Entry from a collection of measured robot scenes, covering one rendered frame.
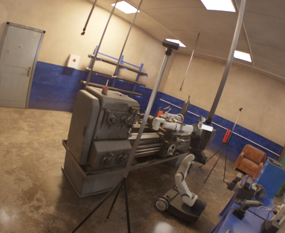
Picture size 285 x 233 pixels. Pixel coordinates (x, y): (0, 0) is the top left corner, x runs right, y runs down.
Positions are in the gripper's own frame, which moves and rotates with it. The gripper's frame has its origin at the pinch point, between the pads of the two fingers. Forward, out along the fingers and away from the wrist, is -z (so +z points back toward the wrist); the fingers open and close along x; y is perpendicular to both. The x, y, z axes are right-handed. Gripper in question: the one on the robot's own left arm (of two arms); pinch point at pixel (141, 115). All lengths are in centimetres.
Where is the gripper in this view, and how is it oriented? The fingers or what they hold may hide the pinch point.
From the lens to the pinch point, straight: 181.5
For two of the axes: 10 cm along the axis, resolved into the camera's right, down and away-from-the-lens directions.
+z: 6.7, 3.8, -6.3
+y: 3.2, -9.2, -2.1
